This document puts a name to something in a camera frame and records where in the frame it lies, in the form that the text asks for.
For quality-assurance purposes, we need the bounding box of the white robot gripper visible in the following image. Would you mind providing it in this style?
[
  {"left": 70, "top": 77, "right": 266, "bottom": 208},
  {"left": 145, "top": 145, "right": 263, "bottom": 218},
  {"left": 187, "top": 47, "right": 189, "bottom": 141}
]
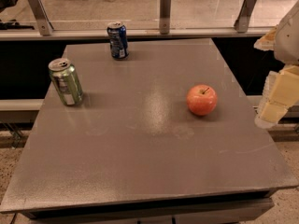
[{"left": 253, "top": 1, "right": 299, "bottom": 129}]

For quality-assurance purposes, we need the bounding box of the green soda can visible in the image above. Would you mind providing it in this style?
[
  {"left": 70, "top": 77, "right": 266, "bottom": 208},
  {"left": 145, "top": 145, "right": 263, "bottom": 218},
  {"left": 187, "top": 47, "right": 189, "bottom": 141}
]
[{"left": 48, "top": 58, "right": 83, "bottom": 105}]

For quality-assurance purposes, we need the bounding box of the dark chair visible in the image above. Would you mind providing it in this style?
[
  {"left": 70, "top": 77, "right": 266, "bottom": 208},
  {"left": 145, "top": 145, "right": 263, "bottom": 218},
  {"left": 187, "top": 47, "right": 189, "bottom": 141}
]
[{"left": 0, "top": 0, "right": 35, "bottom": 30}]

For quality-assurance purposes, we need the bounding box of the red apple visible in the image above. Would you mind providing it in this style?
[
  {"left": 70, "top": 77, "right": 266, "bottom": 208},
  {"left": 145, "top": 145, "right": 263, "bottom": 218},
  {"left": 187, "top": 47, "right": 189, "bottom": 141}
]
[{"left": 186, "top": 84, "right": 218, "bottom": 116}]

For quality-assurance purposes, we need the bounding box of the middle metal railing bracket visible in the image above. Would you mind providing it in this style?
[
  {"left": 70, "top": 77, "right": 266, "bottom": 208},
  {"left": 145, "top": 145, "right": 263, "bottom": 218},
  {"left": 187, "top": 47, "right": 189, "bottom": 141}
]
[{"left": 159, "top": 0, "right": 171, "bottom": 35}]

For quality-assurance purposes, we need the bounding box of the metal railing bracket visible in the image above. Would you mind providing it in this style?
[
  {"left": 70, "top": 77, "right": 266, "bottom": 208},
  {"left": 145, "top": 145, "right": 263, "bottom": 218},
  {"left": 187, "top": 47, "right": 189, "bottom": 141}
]
[
  {"left": 27, "top": 0, "right": 53, "bottom": 36},
  {"left": 234, "top": 0, "right": 257, "bottom": 33},
  {"left": 159, "top": 0, "right": 171, "bottom": 35}
]

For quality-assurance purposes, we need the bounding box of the right metal railing bracket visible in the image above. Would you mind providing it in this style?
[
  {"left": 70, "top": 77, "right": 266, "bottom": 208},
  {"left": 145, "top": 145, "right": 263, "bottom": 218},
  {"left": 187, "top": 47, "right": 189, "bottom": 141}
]
[{"left": 234, "top": 0, "right": 257, "bottom": 33}]

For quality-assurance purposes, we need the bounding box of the glass railing panel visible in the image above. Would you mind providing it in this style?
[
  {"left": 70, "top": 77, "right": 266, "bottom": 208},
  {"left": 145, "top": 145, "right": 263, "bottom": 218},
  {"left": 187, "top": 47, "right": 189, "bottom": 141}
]
[{"left": 0, "top": 0, "right": 298, "bottom": 34}]

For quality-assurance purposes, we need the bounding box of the left metal railing bracket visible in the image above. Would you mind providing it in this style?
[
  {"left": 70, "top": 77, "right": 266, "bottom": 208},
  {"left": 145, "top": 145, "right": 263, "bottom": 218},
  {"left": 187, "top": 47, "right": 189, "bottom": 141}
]
[{"left": 27, "top": 0, "right": 53, "bottom": 36}]

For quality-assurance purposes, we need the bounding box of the blue soda can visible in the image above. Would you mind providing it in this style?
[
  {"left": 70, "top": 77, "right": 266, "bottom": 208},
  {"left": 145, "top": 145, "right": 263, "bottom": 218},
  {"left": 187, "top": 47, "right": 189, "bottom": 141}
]
[{"left": 107, "top": 21, "right": 129, "bottom": 60}]

